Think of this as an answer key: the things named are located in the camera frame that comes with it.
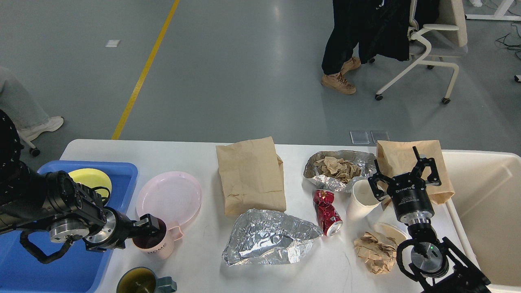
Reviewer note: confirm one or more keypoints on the crumpled brown paper in foil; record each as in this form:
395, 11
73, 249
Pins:
337, 168

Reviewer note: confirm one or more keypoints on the foil tray with paper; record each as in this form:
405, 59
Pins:
362, 159

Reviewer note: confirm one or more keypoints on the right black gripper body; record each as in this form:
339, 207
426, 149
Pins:
410, 200

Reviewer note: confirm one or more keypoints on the person in grey trousers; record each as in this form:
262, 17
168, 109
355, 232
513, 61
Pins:
28, 116

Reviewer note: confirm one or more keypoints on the blue plastic tray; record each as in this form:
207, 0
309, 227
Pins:
78, 271

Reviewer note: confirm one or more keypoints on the large brown paper bag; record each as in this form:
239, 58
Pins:
252, 176

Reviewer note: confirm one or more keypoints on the beige plastic bin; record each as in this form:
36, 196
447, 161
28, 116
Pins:
486, 212

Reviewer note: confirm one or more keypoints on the white chair at left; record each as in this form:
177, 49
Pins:
33, 150

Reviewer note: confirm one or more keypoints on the crumpled brown paper ball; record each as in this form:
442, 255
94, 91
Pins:
377, 251

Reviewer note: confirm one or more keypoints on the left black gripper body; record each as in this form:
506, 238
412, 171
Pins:
113, 234

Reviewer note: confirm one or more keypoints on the person in black clothes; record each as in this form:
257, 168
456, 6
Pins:
362, 30

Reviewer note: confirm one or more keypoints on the yellow plate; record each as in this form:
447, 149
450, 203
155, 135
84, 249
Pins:
95, 179

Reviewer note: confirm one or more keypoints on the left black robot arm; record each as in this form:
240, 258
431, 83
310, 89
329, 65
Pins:
52, 211

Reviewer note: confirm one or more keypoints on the dark green home mug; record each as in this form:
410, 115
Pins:
144, 280

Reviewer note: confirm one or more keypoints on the crumpled foil sheet front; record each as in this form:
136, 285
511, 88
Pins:
266, 237

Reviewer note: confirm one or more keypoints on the pink home mug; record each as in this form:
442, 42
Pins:
169, 233

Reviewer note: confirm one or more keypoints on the pink plate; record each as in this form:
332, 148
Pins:
174, 197

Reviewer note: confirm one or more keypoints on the white desk leg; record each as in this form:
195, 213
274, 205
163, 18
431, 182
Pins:
501, 13

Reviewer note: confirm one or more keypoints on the flattened white paper cup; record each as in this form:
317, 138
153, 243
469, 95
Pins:
390, 231

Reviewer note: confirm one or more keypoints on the crushed red soda can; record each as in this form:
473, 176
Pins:
328, 218

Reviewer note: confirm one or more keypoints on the brown paper bag right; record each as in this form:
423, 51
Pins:
395, 158

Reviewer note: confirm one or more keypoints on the white office chair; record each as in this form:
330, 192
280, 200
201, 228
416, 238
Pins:
437, 29

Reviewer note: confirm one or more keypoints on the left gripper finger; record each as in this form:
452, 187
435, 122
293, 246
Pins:
146, 241
147, 225

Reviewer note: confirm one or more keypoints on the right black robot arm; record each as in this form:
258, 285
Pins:
438, 265

